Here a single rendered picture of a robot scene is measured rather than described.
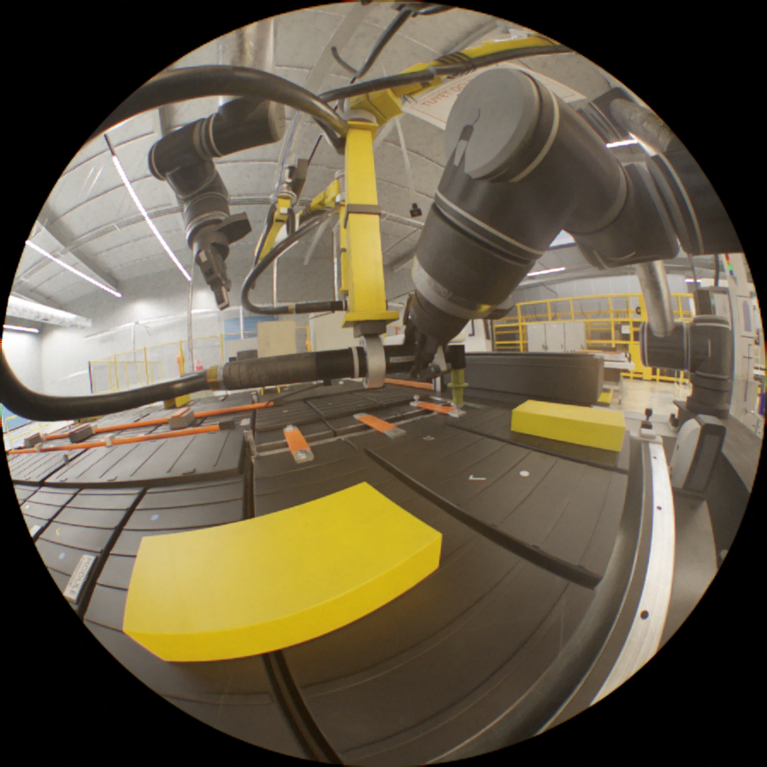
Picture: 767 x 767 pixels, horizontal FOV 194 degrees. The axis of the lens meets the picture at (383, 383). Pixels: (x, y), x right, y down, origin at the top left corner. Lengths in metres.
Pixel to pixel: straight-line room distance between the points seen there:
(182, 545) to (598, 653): 0.22
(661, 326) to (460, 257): 1.00
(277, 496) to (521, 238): 0.28
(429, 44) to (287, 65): 4.03
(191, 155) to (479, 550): 0.64
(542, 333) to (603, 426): 9.22
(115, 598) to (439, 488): 0.27
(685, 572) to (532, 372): 0.48
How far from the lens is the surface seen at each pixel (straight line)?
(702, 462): 0.55
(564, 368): 0.49
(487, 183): 0.17
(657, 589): 0.20
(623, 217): 0.24
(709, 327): 1.14
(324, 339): 4.81
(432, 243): 0.20
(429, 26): 9.42
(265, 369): 0.34
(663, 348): 1.14
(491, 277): 0.19
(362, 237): 0.39
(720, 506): 0.80
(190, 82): 0.21
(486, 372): 0.57
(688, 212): 0.28
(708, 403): 1.15
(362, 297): 0.35
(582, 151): 0.18
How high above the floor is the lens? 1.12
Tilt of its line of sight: 8 degrees down
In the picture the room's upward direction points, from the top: 4 degrees counter-clockwise
